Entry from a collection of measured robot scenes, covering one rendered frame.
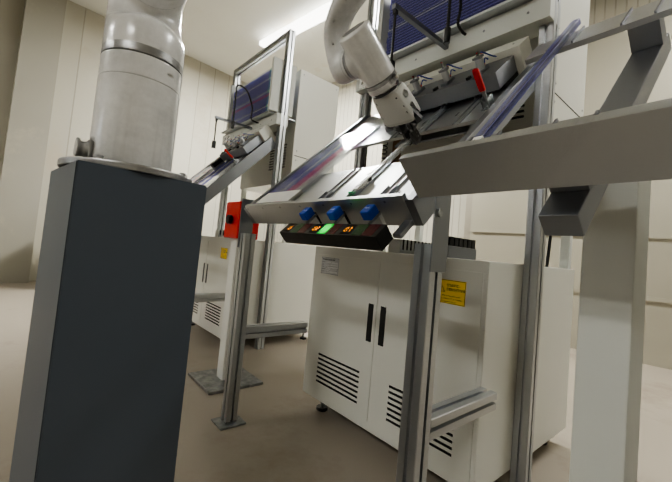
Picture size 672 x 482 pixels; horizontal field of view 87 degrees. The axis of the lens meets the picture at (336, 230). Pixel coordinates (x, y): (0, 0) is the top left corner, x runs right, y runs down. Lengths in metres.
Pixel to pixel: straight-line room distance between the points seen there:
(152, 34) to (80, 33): 4.54
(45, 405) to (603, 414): 0.71
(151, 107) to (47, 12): 4.44
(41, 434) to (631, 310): 0.76
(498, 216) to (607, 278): 3.09
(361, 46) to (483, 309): 0.69
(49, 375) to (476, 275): 0.84
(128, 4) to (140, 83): 0.19
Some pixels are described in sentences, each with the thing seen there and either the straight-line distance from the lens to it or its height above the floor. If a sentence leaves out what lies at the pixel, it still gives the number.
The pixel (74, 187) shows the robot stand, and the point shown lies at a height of 0.66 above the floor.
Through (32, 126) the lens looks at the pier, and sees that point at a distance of 4.71.
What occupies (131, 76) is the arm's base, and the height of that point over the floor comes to 0.85.
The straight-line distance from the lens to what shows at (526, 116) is 1.37.
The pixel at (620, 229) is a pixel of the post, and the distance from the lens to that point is 0.60.
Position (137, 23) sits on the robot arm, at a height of 0.93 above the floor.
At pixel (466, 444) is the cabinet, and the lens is 1.06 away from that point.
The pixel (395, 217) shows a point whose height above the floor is 0.69.
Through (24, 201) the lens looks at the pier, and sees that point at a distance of 4.62.
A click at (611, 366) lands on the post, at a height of 0.50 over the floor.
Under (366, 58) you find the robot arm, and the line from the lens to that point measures 0.94.
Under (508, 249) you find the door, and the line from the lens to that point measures 3.61.
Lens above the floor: 0.62
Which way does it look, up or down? 3 degrees up
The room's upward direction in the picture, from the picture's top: 5 degrees clockwise
